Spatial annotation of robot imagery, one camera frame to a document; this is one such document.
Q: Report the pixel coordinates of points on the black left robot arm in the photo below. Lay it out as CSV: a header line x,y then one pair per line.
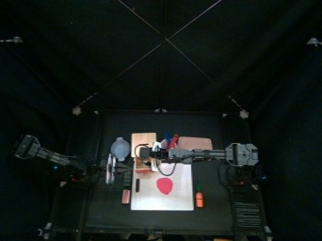
x,y
45,154

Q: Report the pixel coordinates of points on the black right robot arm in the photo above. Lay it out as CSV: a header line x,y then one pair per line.
x,y
210,153

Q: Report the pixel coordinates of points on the wooden drawer cabinet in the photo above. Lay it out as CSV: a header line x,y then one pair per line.
x,y
143,139

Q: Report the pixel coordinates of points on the wooden drawer with red front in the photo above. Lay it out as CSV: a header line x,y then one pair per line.
x,y
141,168

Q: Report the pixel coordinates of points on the light blue bowl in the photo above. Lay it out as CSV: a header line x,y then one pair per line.
x,y
120,149

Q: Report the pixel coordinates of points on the black ribbed block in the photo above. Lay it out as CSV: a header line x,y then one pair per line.
x,y
127,180

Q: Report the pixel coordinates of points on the red utensil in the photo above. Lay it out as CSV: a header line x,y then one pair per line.
x,y
173,141

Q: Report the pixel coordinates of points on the blue utensil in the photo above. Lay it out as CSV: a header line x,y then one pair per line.
x,y
167,139

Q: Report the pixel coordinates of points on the pink rectangular block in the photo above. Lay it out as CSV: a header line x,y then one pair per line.
x,y
125,196

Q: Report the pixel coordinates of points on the pink brown box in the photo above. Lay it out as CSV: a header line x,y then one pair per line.
x,y
195,143

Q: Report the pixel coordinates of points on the white cutting mat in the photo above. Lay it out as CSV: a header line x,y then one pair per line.
x,y
175,197

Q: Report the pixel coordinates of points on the orange toy carrot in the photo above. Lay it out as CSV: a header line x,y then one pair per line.
x,y
199,197

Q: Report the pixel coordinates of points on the white printed label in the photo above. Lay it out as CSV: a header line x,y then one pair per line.
x,y
247,216

